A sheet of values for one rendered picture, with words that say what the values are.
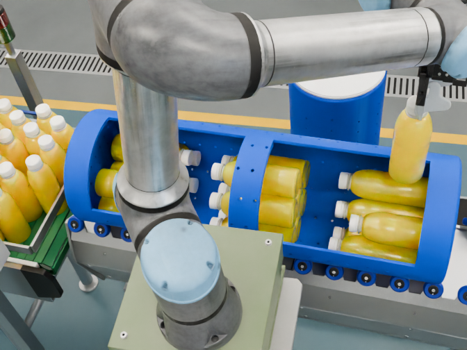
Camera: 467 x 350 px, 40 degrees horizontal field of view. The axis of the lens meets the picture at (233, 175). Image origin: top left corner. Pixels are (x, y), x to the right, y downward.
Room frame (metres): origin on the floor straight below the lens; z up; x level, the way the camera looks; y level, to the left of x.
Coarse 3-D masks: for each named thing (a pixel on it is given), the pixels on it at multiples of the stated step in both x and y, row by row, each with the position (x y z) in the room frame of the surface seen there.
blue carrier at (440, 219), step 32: (96, 128) 1.09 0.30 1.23; (192, 128) 1.05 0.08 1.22; (224, 128) 1.04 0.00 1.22; (96, 160) 1.12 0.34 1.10; (256, 160) 0.92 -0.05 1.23; (320, 160) 1.02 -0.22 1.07; (352, 160) 1.00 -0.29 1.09; (384, 160) 0.97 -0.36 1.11; (448, 160) 0.85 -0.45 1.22; (256, 192) 0.86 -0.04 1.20; (320, 192) 0.99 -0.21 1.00; (448, 192) 0.76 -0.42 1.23; (256, 224) 0.81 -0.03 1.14; (320, 224) 0.92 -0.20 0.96; (448, 224) 0.70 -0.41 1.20; (288, 256) 0.79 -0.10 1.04; (320, 256) 0.75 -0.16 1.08; (352, 256) 0.72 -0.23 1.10; (448, 256) 0.66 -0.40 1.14
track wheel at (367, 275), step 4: (360, 272) 0.75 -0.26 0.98; (364, 272) 0.75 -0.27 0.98; (368, 272) 0.75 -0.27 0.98; (360, 276) 0.75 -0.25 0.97; (364, 276) 0.75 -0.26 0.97; (368, 276) 0.74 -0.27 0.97; (372, 276) 0.74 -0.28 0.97; (376, 276) 0.74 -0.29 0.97; (360, 280) 0.74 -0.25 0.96; (364, 280) 0.74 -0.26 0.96; (368, 280) 0.74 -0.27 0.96; (372, 280) 0.74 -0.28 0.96; (364, 284) 0.73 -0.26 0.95; (368, 284) 0.73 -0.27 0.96; (372, 284) 0.73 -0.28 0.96
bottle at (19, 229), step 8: (0, 200) 1.06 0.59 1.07; (8, 200) 1.07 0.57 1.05; (0, 208) 1.05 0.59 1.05; (8, 208) 1.05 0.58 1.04; (16, 208) 1.07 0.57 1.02; (0, 216) 1.04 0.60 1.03; (8, 216) 1.05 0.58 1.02; (16, 216) 1.06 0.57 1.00; (0, 224) 1.04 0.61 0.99; (8, 224) 1.04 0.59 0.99; (16, 224) 1.05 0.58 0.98; (24, 224) 1.07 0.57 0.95; (8, 232) 1.04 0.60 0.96; (16, 232) 1.04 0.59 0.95; (24, 232) 1.05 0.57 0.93; (8, 240) 1.05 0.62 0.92; (16, 240) 1.04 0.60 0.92; (24, 240) 1.05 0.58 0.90
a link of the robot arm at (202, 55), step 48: (144, 0) 0.58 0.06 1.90; (192, 0) 0.58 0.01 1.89; (432, 0) 0.69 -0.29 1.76; (144, 48) 0.54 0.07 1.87; (192, 48) 0.53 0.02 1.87; (240, 48) 0.53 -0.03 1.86; (288, 48) 0.55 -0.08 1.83; (336, 48) 0.57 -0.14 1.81; (384, 48) 0.59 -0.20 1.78; (432, 48) 0.61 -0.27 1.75; (192, 96) 0.52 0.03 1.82; (240, 96) 0.52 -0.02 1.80
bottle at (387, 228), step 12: (372, 216) 0.80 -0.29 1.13; (384, 216) 0.79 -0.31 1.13; (396, 216) 0.79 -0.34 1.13; (408, 216) 0.79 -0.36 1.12; (360, 228) 0.79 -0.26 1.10; (372, 228) 0.77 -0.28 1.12; (384, 228) 0.76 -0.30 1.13; (396, 228) 0.76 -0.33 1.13; (408, 228) 0.75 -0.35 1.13; (420, 228) 0.75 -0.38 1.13; (372, 240) 0.76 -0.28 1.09; (384, 240) 0.75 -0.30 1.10; (396, 240) 0.74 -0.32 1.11; (408, 240) 0.74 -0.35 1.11
